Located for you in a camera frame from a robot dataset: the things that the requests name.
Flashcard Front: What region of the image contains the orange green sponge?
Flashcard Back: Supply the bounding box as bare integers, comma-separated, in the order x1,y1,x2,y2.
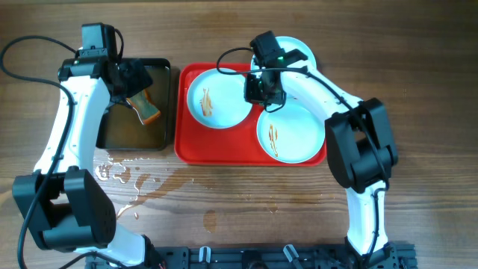
126,90,161,125

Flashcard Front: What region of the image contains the white plate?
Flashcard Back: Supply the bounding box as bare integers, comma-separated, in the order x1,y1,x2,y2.
186,69,252,129
256,99,325,164
250,36,318,70

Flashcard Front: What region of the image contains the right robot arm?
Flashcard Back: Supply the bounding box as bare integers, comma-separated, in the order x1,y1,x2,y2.
245,56,398,262

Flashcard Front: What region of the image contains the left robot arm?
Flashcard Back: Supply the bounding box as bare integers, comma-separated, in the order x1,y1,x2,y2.
13,57,161,268

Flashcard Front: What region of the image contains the black water tray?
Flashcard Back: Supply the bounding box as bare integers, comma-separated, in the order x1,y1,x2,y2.
96,58,175,150

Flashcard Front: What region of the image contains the red plastic tray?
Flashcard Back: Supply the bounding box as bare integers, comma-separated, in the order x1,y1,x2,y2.
174,62,328,167

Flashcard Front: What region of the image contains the black mounting rail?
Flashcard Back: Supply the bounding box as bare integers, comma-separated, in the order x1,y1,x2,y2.
84,243,416,269

